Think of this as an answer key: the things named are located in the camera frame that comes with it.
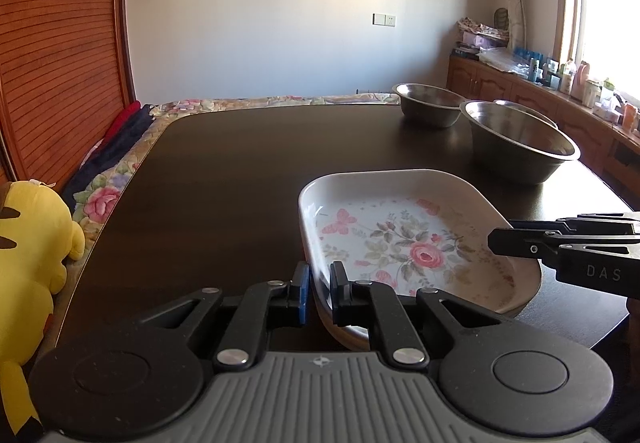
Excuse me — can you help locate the tissue box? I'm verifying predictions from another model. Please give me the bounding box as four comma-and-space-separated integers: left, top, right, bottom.
592, 97, 627, 120

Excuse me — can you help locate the floral bed blanket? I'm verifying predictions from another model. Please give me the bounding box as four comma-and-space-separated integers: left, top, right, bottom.
47, 93, 402, 339

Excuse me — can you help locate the pink bottle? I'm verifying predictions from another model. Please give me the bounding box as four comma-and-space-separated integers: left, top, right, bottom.
575, 61, 592, 100

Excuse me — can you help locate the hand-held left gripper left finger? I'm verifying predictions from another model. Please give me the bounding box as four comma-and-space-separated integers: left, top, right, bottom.
137, 262, 312, 372

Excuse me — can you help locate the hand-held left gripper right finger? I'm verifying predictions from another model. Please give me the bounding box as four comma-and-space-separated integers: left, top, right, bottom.
330, 261, 502, 370

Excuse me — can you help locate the clear plastic bag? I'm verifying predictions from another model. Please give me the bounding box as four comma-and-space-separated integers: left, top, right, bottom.
477, 46, 532, 75

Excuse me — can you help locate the small steel bowl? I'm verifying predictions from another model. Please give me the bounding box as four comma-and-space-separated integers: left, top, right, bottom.
392, 82, 469, 129

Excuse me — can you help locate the wooden cabinet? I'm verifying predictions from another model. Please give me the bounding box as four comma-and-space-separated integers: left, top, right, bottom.
446, 54, 640, 186

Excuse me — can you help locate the dark blue cloth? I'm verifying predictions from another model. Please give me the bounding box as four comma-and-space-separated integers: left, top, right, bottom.
62, 104, 157, 198

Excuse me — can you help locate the red cloth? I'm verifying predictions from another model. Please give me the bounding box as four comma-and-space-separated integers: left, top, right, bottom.
99, 100, 142, 150

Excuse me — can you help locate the white bottle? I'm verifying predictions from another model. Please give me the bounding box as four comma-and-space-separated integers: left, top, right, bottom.
558, 58, 577, 95

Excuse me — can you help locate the wooden slatted wardrobe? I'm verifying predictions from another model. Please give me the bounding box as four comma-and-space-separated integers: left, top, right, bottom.
0, 0, 140, 186

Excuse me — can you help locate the medium steel bowl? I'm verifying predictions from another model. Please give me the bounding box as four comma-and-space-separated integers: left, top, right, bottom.
492, 99, 559, 128

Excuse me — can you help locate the purple box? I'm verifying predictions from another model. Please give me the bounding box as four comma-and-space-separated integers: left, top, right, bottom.
460, 32, 509, 50

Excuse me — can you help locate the large steel bowl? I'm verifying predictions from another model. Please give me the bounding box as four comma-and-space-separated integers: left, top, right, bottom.
460, 100, 582, 186

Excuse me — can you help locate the pile of printed cloth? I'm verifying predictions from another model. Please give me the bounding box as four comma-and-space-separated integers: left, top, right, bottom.
457, 16, 512, 37

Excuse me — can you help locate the yellow plush toy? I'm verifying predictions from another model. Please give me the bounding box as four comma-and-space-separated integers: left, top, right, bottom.
0, 179, 87, 440

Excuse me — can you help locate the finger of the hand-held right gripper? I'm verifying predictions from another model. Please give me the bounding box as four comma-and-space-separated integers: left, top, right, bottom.
487, 227, 640, 270
509, 212, 640, 237

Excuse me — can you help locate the window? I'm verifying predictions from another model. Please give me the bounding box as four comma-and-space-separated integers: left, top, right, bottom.
554, 0, 640, 96

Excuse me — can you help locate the large white floral dish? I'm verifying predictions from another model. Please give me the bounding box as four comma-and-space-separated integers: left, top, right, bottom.
298, 168, 543, 351

